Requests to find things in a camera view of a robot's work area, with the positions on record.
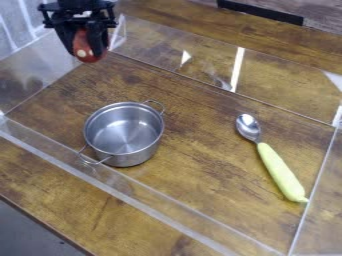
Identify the small silver pot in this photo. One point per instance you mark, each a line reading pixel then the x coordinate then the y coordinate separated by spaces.
pixel 123 133

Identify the spoon with yellow handle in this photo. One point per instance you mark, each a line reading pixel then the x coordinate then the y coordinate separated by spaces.
pixel 280 173

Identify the red toy mushroom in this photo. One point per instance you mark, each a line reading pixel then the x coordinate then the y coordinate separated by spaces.
pixel 81 49

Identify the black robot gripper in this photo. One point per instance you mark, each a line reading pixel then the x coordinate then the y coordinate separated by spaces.
pixel 91 13

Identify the black bar in background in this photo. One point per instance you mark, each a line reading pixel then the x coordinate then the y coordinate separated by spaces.
pixel 260 12

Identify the clear acrylic barrier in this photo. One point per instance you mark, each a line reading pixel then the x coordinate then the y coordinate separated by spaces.
pixel 202 199

